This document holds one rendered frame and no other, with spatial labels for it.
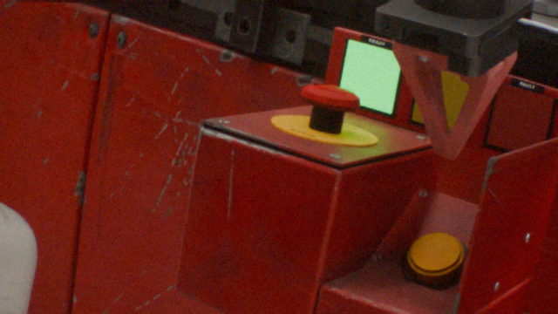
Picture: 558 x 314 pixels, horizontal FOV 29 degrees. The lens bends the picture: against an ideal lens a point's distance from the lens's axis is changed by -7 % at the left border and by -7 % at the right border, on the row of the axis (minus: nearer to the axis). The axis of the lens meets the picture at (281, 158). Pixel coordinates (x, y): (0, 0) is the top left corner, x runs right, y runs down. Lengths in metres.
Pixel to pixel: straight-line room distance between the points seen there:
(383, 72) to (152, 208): 0.47
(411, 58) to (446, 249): 0.14
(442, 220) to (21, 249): 0.41
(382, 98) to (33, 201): 0.71
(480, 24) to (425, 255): 0.18
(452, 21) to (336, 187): 0.13
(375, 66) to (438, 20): 0.21
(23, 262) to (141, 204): 0.84
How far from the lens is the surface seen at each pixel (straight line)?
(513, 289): 0.77
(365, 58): 0.83
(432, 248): 0.73
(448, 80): 0.81
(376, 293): 0.70
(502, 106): 0.79
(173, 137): 1.20
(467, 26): 0.62
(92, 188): 1.33
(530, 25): 0.91
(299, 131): 0.74
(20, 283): 0.42
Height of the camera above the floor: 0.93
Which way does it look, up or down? 13 degrees down
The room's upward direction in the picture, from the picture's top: 11 degrees clockwise
